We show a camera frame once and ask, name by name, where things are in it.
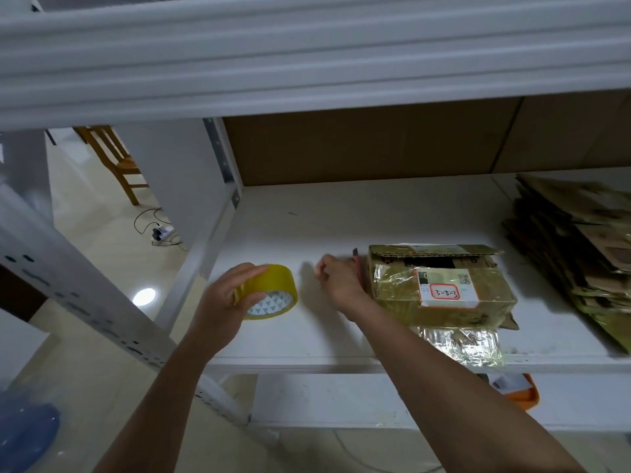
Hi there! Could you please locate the person's left hand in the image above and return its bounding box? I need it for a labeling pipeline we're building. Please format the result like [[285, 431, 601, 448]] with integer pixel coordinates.
[[186, 261, 270, 357]]

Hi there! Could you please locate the person's right hand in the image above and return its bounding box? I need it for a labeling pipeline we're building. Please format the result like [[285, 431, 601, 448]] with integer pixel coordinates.
[[312, 252, 377, 324]]

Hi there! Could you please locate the yellow tape roll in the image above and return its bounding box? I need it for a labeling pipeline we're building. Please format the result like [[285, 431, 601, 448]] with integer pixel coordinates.
[[233, 263, 300, 320]]

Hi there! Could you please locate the white metal shelf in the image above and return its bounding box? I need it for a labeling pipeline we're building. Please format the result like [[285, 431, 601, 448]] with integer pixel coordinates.
[[0, 0, 631, 449]]

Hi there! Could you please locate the labelled taped cardboard box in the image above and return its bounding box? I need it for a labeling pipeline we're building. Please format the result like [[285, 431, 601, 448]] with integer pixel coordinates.
[[365, 242, 520, 332]]

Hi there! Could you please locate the stack of cardboard boxes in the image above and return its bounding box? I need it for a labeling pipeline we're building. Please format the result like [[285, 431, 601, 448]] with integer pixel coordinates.
[[502, 173, 631, 353]]

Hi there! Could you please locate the person's right forearm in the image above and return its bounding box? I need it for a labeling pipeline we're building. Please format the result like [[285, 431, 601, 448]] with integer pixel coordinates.
[[346, 302, 585, 473]]

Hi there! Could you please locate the person's left forearm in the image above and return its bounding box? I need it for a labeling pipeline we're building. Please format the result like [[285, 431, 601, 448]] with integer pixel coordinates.
[[93, 330, 220, 473]]

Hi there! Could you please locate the clear plastic wrap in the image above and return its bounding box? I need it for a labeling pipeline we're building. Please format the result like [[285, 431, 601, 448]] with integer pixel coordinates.
[[413, 326, 507, 369]]

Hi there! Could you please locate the wooden chair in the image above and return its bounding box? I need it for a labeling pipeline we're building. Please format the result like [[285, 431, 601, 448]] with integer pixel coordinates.
[[73, 125, 150, 207]]

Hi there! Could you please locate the orange plastic object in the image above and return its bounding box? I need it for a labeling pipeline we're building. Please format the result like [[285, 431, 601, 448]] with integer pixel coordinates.
[[487, 371, 542, 411]]

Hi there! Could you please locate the blue round object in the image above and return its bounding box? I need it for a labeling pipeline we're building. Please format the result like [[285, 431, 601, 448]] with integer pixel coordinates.
[[0, 388, 63, 461]]

